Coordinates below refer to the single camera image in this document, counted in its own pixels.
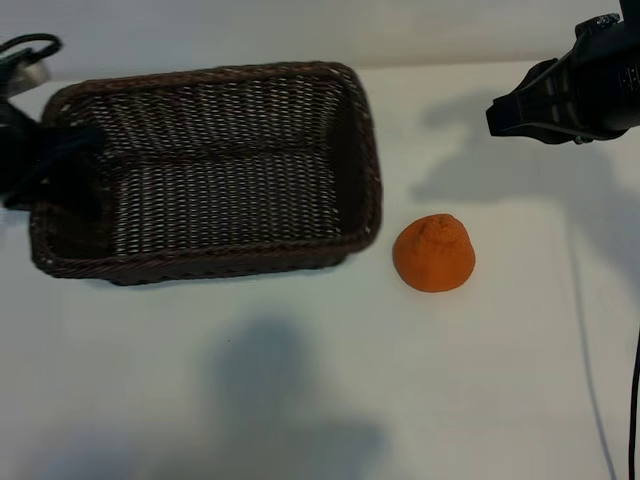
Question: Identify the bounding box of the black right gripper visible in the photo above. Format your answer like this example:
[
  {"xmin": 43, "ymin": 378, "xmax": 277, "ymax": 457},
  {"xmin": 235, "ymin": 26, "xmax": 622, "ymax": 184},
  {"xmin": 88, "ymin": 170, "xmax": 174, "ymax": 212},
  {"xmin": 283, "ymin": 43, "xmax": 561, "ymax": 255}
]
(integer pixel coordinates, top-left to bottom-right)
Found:
[{"xmin": 484, "ymin": 13, "xmax": 640, "ymax": 147}]

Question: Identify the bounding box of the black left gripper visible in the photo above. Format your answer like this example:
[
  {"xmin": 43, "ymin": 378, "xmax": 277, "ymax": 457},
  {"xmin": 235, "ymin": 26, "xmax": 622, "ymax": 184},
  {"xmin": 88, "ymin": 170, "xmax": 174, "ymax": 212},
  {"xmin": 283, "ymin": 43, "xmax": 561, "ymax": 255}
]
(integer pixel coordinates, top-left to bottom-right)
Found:
[{"xmin": 0, "ymin": 97, "xmax": 110, "ymax": 218}]

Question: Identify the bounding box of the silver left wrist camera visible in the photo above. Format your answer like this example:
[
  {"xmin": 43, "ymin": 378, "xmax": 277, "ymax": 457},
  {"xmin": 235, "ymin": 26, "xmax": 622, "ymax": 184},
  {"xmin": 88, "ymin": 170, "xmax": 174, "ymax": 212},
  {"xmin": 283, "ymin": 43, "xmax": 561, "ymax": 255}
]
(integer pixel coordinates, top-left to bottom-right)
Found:
[{"xmin": 7, "ymin": 57, "xmax": 54, "ymax": 96}]

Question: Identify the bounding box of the dark brown wicker basket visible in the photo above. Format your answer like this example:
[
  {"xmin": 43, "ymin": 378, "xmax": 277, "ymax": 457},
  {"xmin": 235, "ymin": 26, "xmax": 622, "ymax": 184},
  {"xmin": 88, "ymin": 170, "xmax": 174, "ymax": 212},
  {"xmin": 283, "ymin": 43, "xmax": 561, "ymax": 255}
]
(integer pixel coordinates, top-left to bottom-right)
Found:
[{"xmin": 29, "ymin": 60, "xmax": 385, "ymax": 287}]

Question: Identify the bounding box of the orange fruit with knobby top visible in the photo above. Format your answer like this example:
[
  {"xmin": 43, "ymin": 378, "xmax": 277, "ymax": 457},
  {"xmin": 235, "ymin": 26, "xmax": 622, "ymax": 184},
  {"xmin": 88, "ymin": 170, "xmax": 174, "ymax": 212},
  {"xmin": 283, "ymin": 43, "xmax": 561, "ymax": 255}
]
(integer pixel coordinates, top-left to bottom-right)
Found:
[{"xmin": 393, "ymin": 213, "xmax": 477, "ymax": 292}]

